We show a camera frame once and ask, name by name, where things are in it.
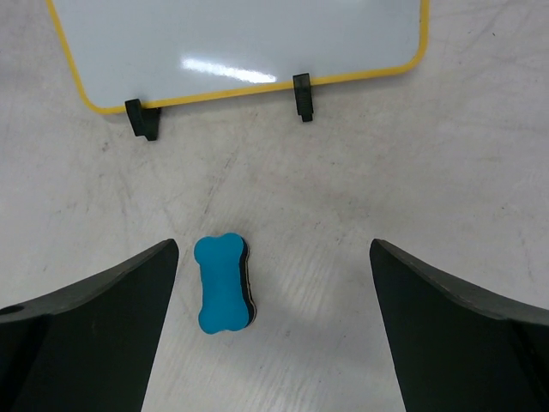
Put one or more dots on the yellow framed whiteboard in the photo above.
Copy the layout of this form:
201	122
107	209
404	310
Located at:
167	53

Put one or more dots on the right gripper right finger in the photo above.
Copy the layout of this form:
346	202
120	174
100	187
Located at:
457	346

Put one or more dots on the black right whiteboard foot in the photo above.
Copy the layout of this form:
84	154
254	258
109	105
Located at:
303	96

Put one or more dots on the black whiteboard foot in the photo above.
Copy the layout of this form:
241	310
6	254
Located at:
303	96
145	122

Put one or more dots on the blue bone-shaped eraser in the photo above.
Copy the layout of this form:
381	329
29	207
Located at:
227	303

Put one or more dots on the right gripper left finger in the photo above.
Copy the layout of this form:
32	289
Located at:
89	346

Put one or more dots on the black left whiteboard foot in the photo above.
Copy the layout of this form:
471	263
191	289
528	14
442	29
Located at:
145	122

